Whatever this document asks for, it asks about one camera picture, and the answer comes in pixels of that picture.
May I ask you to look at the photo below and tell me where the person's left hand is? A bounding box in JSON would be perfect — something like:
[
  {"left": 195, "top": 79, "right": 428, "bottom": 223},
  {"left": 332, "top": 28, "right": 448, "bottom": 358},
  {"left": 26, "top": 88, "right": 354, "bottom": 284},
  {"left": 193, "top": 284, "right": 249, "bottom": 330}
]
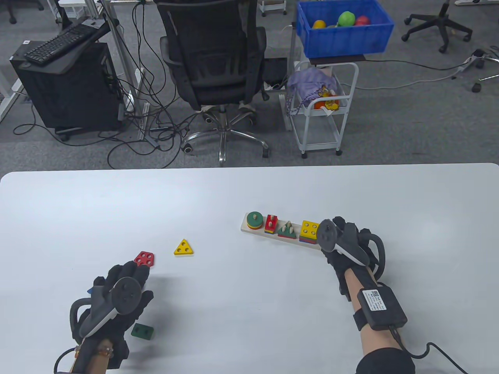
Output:
[{"left": 78, "top": 262, "right": 155, "bottom": 370}]

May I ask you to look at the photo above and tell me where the person's right hand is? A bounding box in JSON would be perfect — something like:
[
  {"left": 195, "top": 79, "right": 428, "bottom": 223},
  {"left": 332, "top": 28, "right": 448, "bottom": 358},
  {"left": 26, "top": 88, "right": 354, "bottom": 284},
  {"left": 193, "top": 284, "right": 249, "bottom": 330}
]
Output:
[{"left": 320, "top": 216, "right": 386, "bottom": 301}]

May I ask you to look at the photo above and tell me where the red pentagon block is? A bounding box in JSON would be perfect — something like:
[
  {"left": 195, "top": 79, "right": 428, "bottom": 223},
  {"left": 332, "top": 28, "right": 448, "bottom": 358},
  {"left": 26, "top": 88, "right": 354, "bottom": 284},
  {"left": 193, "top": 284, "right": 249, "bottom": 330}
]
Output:
[{"left": 133, "top": 251, "right": 155, "bottom": 268}]

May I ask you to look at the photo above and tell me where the yellow square block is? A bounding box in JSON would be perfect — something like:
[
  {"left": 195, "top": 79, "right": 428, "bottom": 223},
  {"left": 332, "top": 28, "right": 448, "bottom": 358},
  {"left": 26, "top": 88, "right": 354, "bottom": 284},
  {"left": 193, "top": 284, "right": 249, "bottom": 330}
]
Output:
[{"left": 299, "top": 220, "right": 321, "bottom": 239}]

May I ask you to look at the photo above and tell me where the yellow triangle block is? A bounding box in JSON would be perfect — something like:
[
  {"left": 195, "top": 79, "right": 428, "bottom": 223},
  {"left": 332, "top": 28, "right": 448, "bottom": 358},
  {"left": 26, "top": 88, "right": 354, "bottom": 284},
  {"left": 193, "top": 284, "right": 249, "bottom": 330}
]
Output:
[{"left": 173, "top": 238, "right": 194, "bottom": 256}]

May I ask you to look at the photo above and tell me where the green rectangle block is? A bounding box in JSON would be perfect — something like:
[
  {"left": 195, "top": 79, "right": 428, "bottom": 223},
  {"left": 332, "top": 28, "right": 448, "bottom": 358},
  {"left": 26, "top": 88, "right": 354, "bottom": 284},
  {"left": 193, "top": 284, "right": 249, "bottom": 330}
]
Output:
[{"left": 131, "top": 323, "right": 155, "bottom": 339}]

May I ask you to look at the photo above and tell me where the wooden board with posts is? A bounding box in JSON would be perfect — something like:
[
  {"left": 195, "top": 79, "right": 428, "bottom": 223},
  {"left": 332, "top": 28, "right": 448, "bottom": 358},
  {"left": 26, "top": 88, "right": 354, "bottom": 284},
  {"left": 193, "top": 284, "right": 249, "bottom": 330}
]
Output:
[{"left": 241, "top": 213, "right": 325, "bottom": 251}]

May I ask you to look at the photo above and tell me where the person's left forearm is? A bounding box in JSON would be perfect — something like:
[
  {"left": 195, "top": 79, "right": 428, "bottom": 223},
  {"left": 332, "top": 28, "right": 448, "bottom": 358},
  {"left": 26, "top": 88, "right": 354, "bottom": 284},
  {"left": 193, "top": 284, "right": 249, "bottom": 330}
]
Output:
[{"left": 71, "top": 338, "right": 114, "bottom": 374}]

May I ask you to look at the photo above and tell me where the person's right forearm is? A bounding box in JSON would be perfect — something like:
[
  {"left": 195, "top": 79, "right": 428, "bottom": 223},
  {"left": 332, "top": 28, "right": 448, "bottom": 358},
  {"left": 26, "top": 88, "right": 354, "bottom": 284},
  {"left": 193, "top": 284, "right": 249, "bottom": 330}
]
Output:
[{"left": 343, "top": 269, "right": 416, "bottom": 374}]

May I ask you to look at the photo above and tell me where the grey tracking controller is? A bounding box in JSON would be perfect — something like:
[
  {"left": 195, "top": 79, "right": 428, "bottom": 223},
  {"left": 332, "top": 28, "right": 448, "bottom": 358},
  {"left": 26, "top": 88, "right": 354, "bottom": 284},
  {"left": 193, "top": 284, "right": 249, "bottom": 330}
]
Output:
[
  {"left": 70, "top": 277, "right": 143, "bottom": 344},
  {"left": 316, "top": 219, "right": 387, "bottom": 274}
]

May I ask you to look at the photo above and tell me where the white metal cart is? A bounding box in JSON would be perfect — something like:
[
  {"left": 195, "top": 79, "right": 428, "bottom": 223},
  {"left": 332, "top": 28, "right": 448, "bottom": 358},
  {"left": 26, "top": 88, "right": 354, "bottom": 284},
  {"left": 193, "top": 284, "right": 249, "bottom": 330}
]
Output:
[{"left": 279, "top": 60, "right": 359, "bottom": 158}]

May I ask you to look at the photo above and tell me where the orange yellow toy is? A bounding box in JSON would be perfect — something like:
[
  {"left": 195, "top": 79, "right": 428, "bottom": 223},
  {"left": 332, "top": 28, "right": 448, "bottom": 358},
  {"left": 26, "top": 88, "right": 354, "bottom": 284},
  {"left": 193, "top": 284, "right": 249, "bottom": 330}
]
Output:
[{"left": 313, "top": 86, "right": 340, "bottom": 117}]

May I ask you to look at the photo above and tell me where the black computer tower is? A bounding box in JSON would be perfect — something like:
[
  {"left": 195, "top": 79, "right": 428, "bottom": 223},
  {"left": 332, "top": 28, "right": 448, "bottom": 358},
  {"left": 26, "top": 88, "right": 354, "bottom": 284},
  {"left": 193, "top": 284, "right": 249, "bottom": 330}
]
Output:
[{"left": 9, "top": 41, "right": 124, "bottom": 133}]

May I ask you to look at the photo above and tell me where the purple cloth bag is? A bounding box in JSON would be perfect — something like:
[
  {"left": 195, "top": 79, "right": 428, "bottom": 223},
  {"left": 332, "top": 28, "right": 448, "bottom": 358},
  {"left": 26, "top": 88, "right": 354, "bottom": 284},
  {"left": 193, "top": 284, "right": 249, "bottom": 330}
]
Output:
[{"left": 287, "top": 68, "right": 340, "bottom": 115}]

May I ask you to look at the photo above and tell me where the black floor box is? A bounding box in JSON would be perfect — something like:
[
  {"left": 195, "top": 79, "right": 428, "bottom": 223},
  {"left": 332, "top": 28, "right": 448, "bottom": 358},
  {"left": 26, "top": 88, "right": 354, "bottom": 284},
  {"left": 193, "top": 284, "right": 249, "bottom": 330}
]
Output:
[{"left": 264, "top": 58, "right": 289, "bottom": 88}]

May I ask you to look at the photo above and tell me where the dark flat board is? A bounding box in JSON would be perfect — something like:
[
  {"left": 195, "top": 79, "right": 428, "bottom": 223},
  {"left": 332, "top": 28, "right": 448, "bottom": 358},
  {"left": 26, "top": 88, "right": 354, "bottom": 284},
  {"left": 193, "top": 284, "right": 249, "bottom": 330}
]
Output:
[{"left": 309, "top": 54, "right": 367, "bottom": 66}]

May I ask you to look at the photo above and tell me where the chair leg with caster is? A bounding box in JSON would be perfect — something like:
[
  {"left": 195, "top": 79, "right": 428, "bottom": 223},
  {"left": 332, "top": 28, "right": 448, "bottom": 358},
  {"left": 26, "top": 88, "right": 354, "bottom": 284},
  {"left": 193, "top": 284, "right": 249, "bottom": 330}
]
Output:
[{"left": 471, "top": 74, "right": 499, "bottom": 93}]

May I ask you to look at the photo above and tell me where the blue plastic crate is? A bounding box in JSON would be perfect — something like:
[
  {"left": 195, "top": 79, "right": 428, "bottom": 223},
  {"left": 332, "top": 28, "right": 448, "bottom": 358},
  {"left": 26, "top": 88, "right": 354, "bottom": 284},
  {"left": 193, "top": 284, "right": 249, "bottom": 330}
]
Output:
[{"left": 295, "top": 0, "right": 395, "bottom": 59}]

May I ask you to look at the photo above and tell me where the black mesh office chair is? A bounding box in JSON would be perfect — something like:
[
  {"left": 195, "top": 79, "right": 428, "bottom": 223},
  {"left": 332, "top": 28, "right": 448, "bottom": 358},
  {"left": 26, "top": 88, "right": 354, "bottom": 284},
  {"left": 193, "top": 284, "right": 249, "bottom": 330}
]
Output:
[{"left": 154, "top": 0, "right": 270, "bottom": 167}]

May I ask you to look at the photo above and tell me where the black keyboard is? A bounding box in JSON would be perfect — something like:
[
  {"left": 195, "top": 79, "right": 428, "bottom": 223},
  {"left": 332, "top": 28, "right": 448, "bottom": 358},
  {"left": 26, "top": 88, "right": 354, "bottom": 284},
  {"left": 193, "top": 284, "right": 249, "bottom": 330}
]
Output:
[{"left": 24, "top": 21, "right": 98, "bottom": 65}]

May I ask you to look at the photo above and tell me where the white power strip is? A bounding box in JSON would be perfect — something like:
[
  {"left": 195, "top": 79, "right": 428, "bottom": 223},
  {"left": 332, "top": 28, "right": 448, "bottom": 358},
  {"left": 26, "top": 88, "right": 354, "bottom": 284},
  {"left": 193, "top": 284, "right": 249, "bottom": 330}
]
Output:
[{"left": 456, "top": 55, "right": 486, "bottom": 72}]

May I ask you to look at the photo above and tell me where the black swivel office chair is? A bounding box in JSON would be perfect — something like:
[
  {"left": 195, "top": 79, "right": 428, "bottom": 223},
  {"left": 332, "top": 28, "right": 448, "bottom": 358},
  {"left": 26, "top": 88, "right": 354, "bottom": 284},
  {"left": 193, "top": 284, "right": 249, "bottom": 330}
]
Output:
[{"left": 402, "top": 0, "right": 473, "bottom": 54}]

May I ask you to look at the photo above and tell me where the small white cart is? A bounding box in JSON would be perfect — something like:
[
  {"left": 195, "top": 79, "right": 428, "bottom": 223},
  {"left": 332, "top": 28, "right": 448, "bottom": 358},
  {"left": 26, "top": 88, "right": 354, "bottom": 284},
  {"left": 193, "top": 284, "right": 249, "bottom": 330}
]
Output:
[{"left": 259, "top": 0, "right": 288, "bottom": 17}]

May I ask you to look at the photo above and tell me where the black chair base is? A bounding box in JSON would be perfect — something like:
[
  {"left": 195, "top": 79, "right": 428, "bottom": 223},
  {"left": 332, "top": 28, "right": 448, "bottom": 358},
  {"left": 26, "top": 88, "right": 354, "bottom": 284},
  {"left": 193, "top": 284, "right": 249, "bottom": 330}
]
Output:
[{"left": 8, "top": 0, "right": 45, "bottom": 25}]

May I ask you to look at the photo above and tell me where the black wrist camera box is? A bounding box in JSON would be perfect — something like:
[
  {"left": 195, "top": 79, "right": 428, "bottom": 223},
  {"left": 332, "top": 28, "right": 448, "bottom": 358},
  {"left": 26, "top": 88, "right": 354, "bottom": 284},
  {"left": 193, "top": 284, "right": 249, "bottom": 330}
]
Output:
[{"left": 356, "top": 286, "right": 408, "bottom": 332}]

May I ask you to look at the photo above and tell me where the bundle of black floor cables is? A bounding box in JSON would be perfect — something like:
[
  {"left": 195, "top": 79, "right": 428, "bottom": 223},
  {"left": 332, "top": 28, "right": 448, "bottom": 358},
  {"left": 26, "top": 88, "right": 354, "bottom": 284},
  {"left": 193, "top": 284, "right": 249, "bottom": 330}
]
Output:
[{"left": 14, "top": 0, "right": 195, "bottom": 170}]

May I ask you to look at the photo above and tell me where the white desk frame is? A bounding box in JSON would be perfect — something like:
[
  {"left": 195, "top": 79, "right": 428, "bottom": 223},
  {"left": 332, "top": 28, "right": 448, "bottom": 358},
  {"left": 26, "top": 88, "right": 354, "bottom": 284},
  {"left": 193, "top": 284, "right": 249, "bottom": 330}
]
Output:
[{"left": 97, "top": 0, "right": 152, "bottom": 143}]

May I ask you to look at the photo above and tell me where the white floor cable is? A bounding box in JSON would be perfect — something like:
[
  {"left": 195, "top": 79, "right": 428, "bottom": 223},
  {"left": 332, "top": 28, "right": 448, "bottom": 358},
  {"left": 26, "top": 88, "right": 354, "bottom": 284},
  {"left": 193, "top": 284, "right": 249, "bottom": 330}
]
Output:
[{"left": 353, "top": 66, "right": 468, "bottom": 91}]

